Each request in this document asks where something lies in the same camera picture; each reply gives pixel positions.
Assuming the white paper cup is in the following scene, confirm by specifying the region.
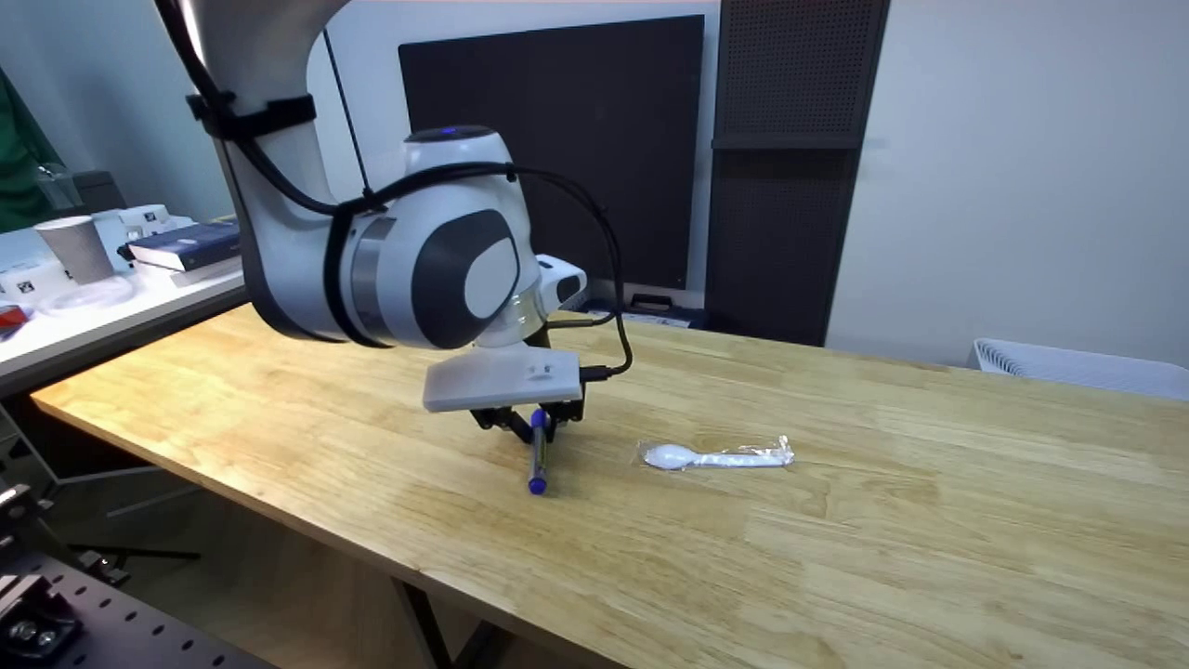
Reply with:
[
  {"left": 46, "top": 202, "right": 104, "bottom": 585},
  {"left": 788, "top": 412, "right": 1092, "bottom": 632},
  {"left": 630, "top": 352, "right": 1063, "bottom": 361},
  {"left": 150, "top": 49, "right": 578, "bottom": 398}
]
[{"left": 32, "top": 217, "right": 115, "bottom": 284}]

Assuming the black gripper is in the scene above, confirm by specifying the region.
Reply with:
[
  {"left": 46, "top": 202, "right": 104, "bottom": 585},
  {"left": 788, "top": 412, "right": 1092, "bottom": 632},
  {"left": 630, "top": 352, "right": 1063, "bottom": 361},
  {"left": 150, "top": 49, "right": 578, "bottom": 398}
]
[{"left": 472, "top": 403, "right": 585, "bottom": 467}]

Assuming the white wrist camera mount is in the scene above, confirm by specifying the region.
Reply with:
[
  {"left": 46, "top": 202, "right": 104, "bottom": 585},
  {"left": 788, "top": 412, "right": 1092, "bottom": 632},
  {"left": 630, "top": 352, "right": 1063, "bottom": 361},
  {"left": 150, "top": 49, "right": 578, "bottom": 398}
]
[{"left": 425, "top": 347, "right": 585, "bottom": 412}]

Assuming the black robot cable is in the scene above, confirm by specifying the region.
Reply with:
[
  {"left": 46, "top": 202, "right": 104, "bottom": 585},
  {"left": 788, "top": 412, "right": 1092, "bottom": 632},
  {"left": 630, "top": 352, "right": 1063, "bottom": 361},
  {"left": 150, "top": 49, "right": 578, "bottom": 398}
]
[{"left": 154, "top": 0, "right": 634, "bottom": 384}]

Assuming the stack of books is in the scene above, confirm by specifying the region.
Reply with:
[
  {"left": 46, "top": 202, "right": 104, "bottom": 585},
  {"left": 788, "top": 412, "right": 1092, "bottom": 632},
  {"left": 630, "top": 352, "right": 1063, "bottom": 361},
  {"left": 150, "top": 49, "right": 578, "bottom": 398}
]
[{"left": 125, "top": 222, "right": 243, "bottom": 270}]

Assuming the blue grey marker pen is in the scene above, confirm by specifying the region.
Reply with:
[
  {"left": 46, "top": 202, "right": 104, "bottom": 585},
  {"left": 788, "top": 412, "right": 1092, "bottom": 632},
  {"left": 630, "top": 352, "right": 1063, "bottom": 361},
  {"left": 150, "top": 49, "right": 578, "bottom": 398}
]
[{"left": 529, "top": 408, "right": 551, "bottom": 496}]

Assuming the large black monitor screen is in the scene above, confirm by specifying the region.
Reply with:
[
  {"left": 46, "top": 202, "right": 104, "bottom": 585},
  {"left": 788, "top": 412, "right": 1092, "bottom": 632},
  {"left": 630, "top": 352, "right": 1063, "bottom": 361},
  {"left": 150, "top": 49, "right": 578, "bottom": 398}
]
[{"left": 398, "top": 16, "right": 701, "bottom": 290}]

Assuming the white plastic spoon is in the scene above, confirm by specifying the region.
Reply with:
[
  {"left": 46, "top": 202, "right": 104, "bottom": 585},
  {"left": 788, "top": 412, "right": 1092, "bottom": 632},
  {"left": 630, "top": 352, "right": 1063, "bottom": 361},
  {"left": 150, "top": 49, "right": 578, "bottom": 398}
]
[{"left": 638, "top": 434, "right": 794, "bottom": 473}]

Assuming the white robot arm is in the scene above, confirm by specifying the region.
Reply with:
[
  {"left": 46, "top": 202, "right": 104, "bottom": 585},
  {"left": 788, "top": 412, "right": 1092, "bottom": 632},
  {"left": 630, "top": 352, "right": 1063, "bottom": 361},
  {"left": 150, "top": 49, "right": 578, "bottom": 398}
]
[{"left": 155, "top": 0, "right": 585, "bottom": 447}]

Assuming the tall dark cabinet panel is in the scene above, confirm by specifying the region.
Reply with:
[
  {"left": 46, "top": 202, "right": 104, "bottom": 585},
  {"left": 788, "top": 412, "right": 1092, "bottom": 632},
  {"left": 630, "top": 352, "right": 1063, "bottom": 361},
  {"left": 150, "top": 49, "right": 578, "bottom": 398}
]
[{"left": 705, "top": 0, "right": 892, "bottom": 347}]

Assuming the white side table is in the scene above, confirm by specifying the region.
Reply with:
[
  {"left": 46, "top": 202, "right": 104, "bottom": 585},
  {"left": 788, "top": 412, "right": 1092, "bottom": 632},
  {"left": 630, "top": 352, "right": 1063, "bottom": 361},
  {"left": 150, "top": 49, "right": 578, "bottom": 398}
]
[{"left": 0, "top": 206, "right": 244, "bottom": 393}]

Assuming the black perforated metal plate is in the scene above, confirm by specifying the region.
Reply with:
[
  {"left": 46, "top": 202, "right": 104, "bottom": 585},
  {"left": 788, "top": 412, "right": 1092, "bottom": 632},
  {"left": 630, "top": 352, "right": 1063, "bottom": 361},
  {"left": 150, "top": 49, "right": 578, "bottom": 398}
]
[{"left": 0, "top": 480, "right": 270, "bottom": 669}]

